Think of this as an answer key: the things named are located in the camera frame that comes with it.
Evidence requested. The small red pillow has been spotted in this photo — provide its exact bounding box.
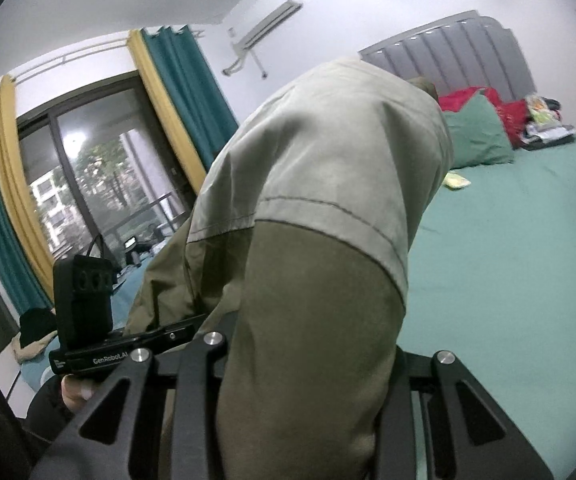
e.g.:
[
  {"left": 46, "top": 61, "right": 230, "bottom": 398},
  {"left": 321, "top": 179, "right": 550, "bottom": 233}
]
[{"left": 497, "top": 100, "right": 531, "bottom": 150}]

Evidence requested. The grey padded headboard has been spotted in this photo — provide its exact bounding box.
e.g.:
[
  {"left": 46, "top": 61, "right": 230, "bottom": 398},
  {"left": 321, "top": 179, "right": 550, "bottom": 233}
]
[{"left": 358, "top": 15, "right": 537, "bottom": 106}]

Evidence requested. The green pillow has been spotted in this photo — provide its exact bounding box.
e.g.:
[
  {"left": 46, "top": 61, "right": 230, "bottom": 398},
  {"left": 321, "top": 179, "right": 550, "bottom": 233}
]
[{"left": 440, "top": 93, "right": 515, "bottom": 169}]

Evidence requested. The bed with green sheet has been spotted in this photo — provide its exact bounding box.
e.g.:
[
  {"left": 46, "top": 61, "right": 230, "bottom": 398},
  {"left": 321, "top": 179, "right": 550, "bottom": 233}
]
[{"left": 18, "top": 137, "right": 576, "bottom": 480}]

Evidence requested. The large red pillow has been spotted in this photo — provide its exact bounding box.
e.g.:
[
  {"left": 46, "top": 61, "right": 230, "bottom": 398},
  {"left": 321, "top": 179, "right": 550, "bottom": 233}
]
[{"left": 438, "top": 86, "right": 503, "bottom": 114}]

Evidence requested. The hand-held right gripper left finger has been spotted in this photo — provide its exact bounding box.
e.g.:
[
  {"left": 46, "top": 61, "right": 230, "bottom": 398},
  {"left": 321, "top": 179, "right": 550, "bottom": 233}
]
[{"left": 28, "top": 312, "right": 240, "bottom": 480}]

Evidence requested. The stack of books and packets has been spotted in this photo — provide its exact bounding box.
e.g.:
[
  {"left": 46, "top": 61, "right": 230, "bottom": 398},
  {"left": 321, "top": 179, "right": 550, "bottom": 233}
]
[{"left": 519, "top": 92, "right": 576, "bottom": 152}]

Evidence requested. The olive green hooded jacket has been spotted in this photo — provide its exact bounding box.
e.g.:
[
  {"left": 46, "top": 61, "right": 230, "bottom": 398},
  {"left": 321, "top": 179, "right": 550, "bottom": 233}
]
[{"left": 123, "top": 57, "right": 455, "bottom": 480}]

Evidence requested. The cream cloth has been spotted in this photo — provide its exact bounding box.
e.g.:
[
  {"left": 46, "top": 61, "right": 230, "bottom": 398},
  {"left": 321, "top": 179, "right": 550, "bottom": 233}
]
[{"left": 10, "top": 334, "right": 55, "bottom": 365}]

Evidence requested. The curtain rod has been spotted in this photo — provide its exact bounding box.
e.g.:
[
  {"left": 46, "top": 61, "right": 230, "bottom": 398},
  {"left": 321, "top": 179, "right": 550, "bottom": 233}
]
[{"left": 12, "top": 29, "right": 205, "bottom": 83}]

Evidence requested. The white air conditioner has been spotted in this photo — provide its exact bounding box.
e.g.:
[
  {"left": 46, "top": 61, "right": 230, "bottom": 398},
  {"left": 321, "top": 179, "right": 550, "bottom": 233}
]
[{"left": 226, "top": 0, "right": 304, "bottom": 52}]

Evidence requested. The glass balcony door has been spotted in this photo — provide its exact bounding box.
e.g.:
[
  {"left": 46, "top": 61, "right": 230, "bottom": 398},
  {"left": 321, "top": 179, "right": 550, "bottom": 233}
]
[{"left": 15, "top": 71, "right": 195, "bottom": 263}]

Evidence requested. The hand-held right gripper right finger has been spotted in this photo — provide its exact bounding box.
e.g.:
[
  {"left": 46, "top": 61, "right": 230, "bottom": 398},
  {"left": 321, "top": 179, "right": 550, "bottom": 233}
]
[{"left": 378, "top": 345, "right": 555, "bottom": 480}]

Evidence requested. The black cloth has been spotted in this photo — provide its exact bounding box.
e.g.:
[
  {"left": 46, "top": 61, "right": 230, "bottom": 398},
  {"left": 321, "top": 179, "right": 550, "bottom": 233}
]
[{"left": 19, "top": 306, "right": 60, "bottom": 347}]

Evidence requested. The person's left hand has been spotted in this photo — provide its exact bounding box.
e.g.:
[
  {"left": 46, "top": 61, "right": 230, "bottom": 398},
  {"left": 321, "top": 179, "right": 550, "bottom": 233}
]
[{"left": 61, "top": 375, "right": 105, "bottom": 414}]

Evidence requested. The yellow-green packet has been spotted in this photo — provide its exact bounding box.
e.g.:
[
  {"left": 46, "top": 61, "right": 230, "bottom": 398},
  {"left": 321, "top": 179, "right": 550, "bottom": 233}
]
[{"left": 442, "top": 172, "right": 471, "bottom": 192}]

